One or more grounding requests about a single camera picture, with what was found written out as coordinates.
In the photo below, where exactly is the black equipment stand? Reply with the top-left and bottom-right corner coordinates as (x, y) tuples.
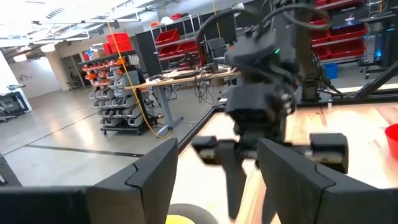
(357, 12), (398, 79)

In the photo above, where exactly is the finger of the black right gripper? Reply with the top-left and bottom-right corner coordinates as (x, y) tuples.
(216, 140), (248, 220)
(261, 187), (281, 224)

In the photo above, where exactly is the black office chair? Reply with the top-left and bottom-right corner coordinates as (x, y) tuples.
(205, 37), (230, 65)

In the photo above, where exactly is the black diagonal frame brace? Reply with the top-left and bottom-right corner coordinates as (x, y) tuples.
(354, 60), (398, 99)

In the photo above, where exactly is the red plastic bowl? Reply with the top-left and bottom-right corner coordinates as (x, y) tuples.
(384, 123), (398, 160)

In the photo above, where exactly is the black cable bundle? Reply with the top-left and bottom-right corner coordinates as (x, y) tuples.
(193, 71), (216, 105)

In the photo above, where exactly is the yellow hanging cable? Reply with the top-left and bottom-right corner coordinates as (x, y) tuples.
(104, 18), (172, 140)

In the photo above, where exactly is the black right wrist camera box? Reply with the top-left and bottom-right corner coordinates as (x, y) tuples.
(225, 82), (295, 125)

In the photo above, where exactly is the stack of red bins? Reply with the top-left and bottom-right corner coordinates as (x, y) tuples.
(103, 32), (134, 55)

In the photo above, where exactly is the storage bin cart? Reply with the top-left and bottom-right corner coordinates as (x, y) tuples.
(81, 55), (159, 137)

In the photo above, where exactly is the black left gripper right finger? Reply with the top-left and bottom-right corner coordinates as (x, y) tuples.
(257, 138), (398, 224)

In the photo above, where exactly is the dark grey bowl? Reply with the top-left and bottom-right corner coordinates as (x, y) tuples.
(166, 203), (220, 224)

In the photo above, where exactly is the wooden desk with grey legs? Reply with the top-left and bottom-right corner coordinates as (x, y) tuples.
(124, 67), (243, 138)

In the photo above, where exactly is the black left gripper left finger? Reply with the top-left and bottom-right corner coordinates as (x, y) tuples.
(0, 138), (179, 224)

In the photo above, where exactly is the blue plastic bin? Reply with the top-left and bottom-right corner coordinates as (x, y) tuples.
(323, 62), (340, 80)

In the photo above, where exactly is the yellow bowl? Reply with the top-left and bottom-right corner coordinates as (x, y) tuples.
(165, 214), (196, 224)

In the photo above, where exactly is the grey equipment cart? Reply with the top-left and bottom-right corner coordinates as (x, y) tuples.
(0, 83), (32, 123)

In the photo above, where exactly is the metal rack with red bins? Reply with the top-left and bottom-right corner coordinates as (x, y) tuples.
(310, 0), (370, 65)
(150, 14), (206, 72)

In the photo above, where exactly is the black cabinet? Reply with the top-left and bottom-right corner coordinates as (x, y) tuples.
(135, 29), (162, 77)

